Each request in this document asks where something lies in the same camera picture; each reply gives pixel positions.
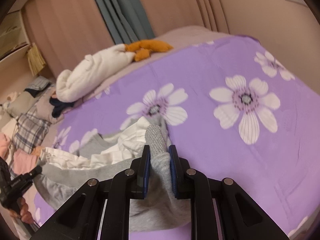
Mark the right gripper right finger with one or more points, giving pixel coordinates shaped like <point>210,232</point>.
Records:
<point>220,209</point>

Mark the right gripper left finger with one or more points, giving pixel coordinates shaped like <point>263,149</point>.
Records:
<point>100,209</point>

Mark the grey New York sweatshirt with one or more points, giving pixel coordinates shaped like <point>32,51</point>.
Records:
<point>135,158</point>

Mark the person left hand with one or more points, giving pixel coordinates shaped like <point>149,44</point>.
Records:
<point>24,215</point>

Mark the folded pink garment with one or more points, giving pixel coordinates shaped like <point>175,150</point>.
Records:
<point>18,161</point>

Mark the folded orange garment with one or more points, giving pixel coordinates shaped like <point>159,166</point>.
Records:
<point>38,150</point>

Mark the plaid grey pillow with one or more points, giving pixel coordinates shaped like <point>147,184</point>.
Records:
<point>31,131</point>

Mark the beige cushion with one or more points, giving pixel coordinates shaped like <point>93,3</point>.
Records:
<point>21,105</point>

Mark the taupe pillow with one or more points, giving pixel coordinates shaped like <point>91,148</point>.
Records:
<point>45,109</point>

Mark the dark navy garment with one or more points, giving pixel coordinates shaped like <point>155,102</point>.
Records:
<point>59,106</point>

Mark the striped grey pillow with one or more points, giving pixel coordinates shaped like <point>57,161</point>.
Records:
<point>37,86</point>

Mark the purple floral bed sheet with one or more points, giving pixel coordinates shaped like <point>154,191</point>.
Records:
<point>230,108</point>

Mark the pink curtain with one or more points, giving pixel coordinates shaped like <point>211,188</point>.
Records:
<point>67,30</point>

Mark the teal curtain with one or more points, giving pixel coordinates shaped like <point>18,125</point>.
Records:
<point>126,20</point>

